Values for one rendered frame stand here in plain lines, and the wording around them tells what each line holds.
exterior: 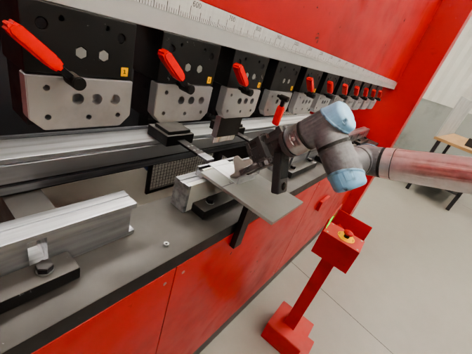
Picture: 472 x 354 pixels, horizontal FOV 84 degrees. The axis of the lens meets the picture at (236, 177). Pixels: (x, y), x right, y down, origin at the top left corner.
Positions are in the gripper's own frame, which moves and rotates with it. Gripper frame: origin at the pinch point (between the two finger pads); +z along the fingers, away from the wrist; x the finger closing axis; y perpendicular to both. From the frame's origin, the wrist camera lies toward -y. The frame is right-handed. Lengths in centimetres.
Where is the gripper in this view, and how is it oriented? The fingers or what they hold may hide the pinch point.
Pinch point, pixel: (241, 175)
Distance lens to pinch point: 80.6
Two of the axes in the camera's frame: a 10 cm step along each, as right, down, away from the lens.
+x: -6.5, 1.9, -7.3
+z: -6.7, 3.2, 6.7
